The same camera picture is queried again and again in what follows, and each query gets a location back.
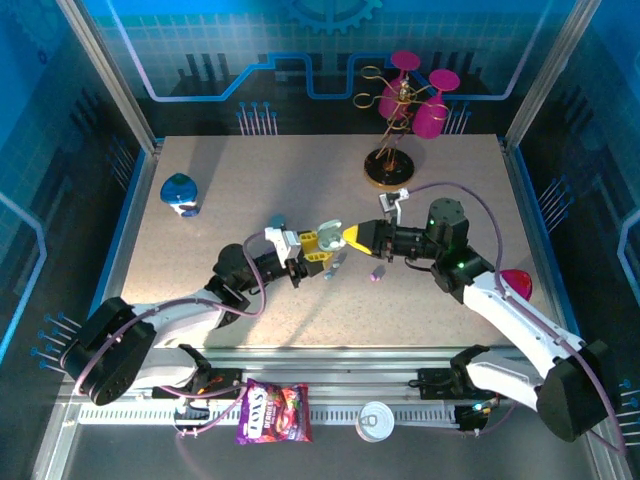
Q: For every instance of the blue figurine on white base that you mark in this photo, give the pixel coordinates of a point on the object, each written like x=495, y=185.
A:
x=177, y=190

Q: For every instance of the aluminium enclosure frame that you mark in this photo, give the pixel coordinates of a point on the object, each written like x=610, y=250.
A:
x=325, y=372

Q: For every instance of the purple candy bag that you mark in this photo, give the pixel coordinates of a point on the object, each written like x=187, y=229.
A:
x=272, y=412

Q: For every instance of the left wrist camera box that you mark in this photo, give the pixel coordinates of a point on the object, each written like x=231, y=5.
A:
x=280, y=240

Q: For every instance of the teal earbud charging case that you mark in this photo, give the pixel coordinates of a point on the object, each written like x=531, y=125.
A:
x=278, y=220

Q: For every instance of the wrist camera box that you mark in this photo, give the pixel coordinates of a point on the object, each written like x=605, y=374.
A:
x=390, y=201
x=280, y=240

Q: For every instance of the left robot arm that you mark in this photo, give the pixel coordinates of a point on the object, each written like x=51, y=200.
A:
x=175, y=312

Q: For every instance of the pink plastic cup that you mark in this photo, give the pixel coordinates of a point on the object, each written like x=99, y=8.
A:
x=517, y=284

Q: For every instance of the pink wine glass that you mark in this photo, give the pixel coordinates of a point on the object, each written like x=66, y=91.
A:
x=389, y=102
x=427, y=122

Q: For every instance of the pale mint earbud charging case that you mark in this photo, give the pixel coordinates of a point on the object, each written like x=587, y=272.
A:
x=327, y=240

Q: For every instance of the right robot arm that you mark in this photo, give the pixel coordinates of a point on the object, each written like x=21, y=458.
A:
x=520, y=320

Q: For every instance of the small circuit board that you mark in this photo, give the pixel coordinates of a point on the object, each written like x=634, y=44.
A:
x=475, y=415
x=192, y=412

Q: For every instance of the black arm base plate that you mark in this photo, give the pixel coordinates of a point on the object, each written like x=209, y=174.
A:
x=435, y=382
x=225, y=385

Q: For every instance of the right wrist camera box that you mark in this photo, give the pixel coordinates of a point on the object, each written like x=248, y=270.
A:
x=390, y=201

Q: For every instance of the silver tin can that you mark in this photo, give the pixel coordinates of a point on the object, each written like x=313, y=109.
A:
x=375, y=422

